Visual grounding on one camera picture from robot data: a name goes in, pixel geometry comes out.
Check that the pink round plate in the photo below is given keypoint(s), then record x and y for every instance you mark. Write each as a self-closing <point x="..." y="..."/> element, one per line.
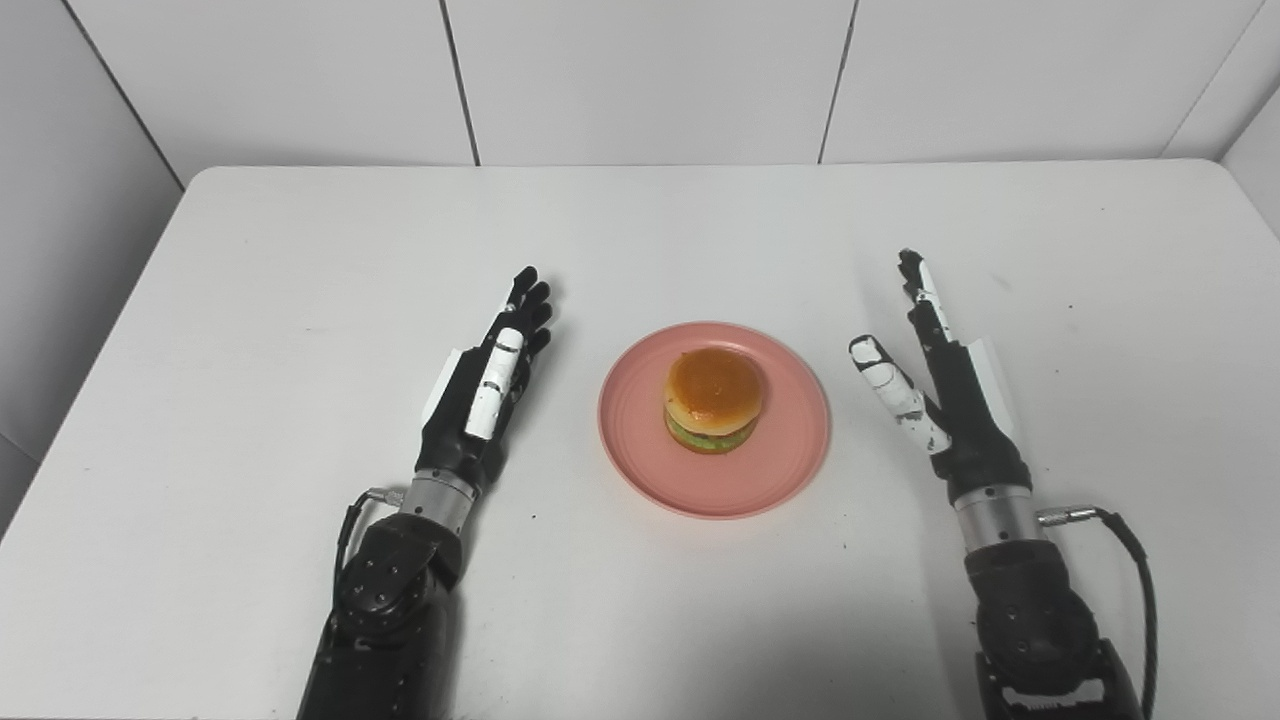
<point x="770" y="440"/>

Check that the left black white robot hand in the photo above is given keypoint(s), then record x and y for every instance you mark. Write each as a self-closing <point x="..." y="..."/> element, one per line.
<point x="480" y="400"/>

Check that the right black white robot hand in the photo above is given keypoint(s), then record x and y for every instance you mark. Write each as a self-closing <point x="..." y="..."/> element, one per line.
<point x="965" y="410"/>

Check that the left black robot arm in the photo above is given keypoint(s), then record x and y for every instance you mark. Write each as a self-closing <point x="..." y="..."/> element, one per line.
<point x="395" y="610"/>

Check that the toy hamburger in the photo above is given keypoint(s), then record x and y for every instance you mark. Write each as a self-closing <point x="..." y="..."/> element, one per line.
<point x="715" y="390"/>

